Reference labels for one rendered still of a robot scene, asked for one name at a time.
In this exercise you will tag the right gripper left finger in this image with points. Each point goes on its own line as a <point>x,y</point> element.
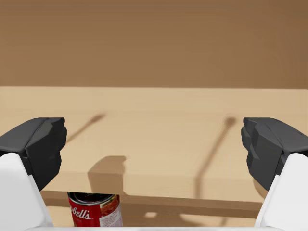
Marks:
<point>31,154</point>

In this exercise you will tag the red and white can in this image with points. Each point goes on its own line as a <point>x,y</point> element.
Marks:
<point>95,209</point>

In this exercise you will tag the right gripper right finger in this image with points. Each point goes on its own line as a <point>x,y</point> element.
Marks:
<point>276,154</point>

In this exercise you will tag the pale wooden shelf unit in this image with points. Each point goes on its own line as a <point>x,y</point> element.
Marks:
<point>154,96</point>

